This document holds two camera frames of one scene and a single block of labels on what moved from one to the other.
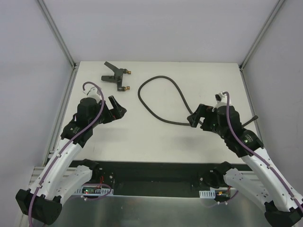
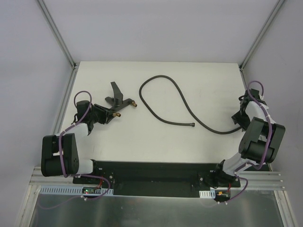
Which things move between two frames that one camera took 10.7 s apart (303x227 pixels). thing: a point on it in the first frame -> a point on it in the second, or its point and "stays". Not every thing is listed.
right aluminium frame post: (273, 13) stays
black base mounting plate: (160, 179) stays
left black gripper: (109, 113) -> (104, 114)
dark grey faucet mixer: (118, 74) -> (117, 102)
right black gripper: (205, 117) -> (238, 118)
